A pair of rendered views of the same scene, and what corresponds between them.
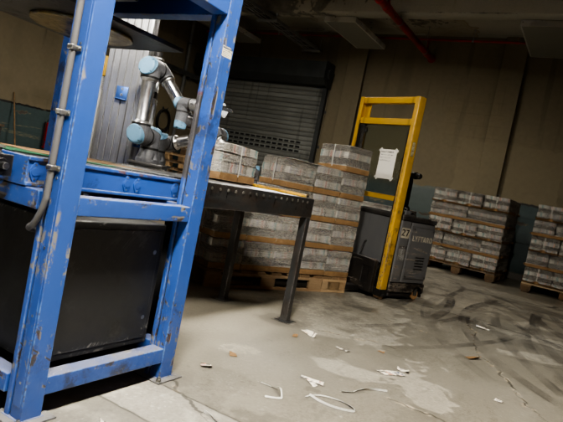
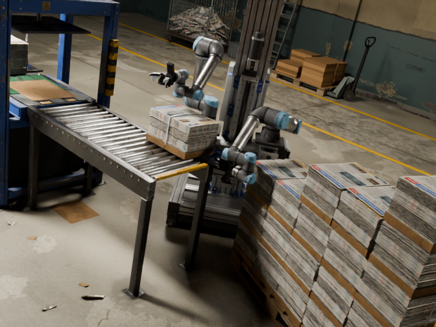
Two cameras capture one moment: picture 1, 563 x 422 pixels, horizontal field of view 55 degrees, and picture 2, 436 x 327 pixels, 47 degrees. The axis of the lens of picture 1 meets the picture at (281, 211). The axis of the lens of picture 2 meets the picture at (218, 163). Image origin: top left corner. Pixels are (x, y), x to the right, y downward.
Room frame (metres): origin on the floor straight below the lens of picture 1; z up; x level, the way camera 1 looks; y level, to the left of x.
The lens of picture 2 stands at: (4.11, -2.66, 2.06)
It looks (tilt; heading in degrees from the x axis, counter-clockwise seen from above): 23 degrees down; 97
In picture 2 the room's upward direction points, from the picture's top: 11 degrees clockwise
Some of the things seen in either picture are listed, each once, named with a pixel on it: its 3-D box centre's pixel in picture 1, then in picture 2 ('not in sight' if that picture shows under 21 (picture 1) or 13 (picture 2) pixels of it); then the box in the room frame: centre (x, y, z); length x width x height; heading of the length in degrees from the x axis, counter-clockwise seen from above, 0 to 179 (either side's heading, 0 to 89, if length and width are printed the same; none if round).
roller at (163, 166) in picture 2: not in sight; (166, 167); (3.43, 0.12, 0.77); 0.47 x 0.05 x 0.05; 60
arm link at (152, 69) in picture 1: (146, 100); (200, 74); (3.37, 0.96, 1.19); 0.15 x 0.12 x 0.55; 162
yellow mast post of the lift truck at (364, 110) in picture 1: (349, 184); not in sight; (5.39, -0.61, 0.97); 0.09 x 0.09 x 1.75; 37
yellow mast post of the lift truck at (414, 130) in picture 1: (400, 193); not in sight; (4.87, -1.01, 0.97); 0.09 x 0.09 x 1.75; 37
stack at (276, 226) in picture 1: (263, 234); (308, 258); (4.42, 0.11, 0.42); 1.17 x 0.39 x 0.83; 127
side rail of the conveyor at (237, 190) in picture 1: (252, 200); (83, 148); (2.86, 0.16, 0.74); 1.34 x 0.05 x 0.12; 150
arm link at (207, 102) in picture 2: (151, 136); (209, 106); (3.49, 0.92, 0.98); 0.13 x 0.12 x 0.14; 162
